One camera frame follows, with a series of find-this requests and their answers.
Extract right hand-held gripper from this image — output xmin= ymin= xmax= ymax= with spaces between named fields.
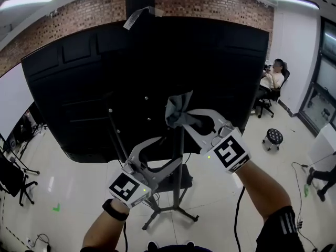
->
xmin=182 ymin=108 xmax=252 ymax=175

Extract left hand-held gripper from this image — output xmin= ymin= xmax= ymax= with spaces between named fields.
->
xmin=107 ymin=137 xmax=183 ymax=210

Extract grey cloth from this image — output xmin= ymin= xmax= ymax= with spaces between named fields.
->
xmin=164 ymin=89 xmax=202 ymax=130

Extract black TV stand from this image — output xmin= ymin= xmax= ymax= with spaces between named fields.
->
xmin=92 ymin=0 xmax=200 ymax=231

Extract person's right forearm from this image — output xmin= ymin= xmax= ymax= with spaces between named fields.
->
xmin=236 ymin=158 xmax=292 ymax=229

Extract person's left forearm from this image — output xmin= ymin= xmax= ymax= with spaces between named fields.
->
xmin=80 ymin=203 xmax=130 ymax=252

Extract black round stool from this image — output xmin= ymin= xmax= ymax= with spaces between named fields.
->
xmin=262 ymin=128 xmax=285 ymax=152

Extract person's dark trousers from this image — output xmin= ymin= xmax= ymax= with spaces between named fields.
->
xmin=146 ymin=241 xmax=214 ymax=252

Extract black office chair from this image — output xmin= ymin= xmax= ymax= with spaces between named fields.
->
xmin=0 ymin=156 xmax=39 ymax=207
xmin=250 ymin=69 xmax=291 ymax=120

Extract black television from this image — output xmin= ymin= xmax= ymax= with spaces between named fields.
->
xmin=20 ymin=16 xmax=271 ymax=164

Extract white panel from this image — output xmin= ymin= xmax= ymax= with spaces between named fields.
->
xmin=309 ymin=122 xmax=336 ymax=169

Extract black t-shirt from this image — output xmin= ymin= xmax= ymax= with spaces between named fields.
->
xmin=255 ymin=205 xmax=302 ymax=252

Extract grey tape strip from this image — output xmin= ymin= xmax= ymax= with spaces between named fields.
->
xmin=122 ymin=6 xmax=164 ymax=32

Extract black framed glass door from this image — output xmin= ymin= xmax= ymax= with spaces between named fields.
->
xmin=298 ymin=16 xmax=336 ymax=139

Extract white projection screen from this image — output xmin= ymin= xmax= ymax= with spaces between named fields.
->
xmin=0 ymin=61 xmax=35 ymax=143

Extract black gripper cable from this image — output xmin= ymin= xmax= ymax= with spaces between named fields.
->
xmin=234 ymin=186 xmax=246 ymax=252
xmin=122 ymin=220 xmax=129 ymax=252

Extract black power strip cable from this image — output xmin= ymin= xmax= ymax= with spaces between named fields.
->
xmin=33 ymin=233 xmax=52 ymax=252

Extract black floor cable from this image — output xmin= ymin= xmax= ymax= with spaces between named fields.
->
xmin=291 ymin=161 xmax=320 ymax=251

